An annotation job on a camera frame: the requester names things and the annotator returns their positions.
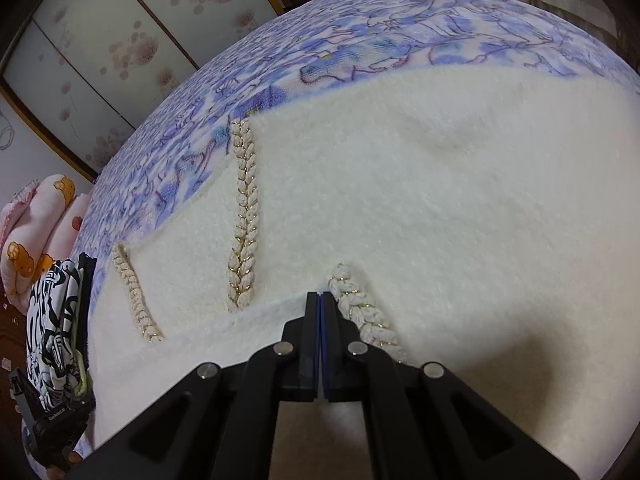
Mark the blue floral bed blanket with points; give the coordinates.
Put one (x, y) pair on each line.
(260, 75)

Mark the black and white patterned garment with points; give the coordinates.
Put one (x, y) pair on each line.
(52, 325)

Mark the floral sliding wardrobe doors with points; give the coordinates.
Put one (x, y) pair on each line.
(110, 55)

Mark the pink bear-print quilt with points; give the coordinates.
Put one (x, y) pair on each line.
(35, 230)

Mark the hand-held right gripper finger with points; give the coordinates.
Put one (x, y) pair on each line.
(313, 330)
(325, 330)

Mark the white towel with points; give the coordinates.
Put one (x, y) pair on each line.
(425, 210)

